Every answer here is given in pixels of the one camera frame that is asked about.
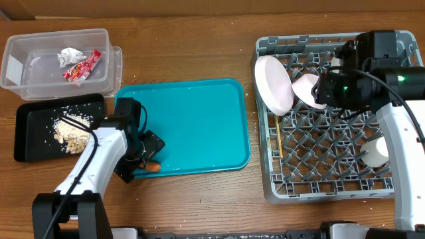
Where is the black plastic tray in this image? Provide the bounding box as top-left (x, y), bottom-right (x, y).
top-left (13, 94), bottom-right (106, 163)

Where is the red foil snack wrapper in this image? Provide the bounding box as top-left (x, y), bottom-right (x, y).
top-left (63, 49), bottom-right (102, 82)

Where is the orange carrot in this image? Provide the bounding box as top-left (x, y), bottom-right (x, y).
top-left (138, 161), bottom-right (161, 173)

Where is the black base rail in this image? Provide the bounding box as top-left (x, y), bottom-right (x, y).
top-left (109, 220), bottom-right (425, 239)

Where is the pale green white cup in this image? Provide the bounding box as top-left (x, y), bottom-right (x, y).
top-left (330, 56), bottom-right (343, 74)

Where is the rice pile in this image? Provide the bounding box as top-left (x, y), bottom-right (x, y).
top-left (53, 104), bottom-right (95, 143)

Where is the grey dishwasher rack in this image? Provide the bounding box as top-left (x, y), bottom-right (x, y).
top-left (250, 30), bottom-right (425, 204)

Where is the foil ball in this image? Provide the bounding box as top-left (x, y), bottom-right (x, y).
top-left (57, 47), bottom-right (87, 68)

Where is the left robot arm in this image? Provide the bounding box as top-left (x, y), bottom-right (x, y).
top-left (32, 98), bottom-right (165, 239)

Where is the clear plastic bin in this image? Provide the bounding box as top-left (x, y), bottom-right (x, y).
top-left (1, 29), bottom-right (123, 100)

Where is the teal serving tray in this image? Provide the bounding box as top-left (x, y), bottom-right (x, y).
top-left (116, 78), bottom-right (250, 179)

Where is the white round plate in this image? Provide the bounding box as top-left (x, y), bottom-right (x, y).
top-left (254, 56), bottom-right (294, 116)

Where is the peanut shells pile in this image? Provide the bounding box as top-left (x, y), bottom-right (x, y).
top-left (53, 133), bottom-right (89, 154)

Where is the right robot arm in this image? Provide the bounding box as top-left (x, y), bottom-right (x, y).
top-left (311, 30), bottom-right (424, 238)

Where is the wooden chopstick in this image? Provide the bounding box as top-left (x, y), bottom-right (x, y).
top-left (274, 115), bottom-right (283, 159)

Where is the cardboard board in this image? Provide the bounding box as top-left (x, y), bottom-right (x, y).
top-left (1, 0), bottom-right (424, 21)

